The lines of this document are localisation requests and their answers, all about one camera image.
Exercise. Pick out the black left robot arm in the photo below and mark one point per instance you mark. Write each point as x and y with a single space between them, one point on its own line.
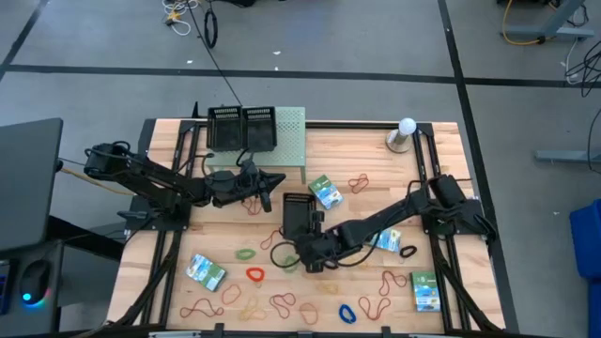
155 180

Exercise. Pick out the Crayola crayon box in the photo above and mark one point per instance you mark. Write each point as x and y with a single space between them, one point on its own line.
326 192
426 291
206 272
392 241

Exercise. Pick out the black computer mouse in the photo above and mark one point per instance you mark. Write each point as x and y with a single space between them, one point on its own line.
35 281

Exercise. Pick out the black plastic mesh basket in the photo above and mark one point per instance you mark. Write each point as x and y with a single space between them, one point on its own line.
296 211
259 136
225 136

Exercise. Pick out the blue plastic bin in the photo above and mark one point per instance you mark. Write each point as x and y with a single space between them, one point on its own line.
587 239

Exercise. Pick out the black spiral wrist coil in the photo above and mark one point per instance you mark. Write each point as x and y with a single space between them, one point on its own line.
402 252

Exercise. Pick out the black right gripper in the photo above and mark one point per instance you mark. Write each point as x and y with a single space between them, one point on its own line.
319 249

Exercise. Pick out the blue spiral wrist coil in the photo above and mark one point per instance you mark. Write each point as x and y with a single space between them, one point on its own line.
341 313

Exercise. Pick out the white bulb on metal stand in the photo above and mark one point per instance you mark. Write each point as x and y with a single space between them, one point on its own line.
407 126

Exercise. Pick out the green spiral wrist coil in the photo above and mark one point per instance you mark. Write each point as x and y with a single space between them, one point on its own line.
283 265
237 254

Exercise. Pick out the grey floor bar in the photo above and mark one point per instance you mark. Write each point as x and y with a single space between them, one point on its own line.
568 156

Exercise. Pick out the orange rubber band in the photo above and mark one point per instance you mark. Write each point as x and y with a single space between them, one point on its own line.
301 313
223 296

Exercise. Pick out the pink rubber band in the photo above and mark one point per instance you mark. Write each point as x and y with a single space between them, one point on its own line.
271 300

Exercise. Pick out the pale green metal shelf riser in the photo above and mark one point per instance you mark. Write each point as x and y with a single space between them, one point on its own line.
291 141

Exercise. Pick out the red-orange spiral wrist coil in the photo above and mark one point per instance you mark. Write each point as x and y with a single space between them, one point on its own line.
248 274

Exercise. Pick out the grey desk leg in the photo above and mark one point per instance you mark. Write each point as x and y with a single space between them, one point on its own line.
554 32

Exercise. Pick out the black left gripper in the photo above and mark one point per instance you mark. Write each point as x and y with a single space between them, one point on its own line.
235 188

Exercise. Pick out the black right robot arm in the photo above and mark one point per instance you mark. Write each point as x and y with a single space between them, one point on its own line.
389 213

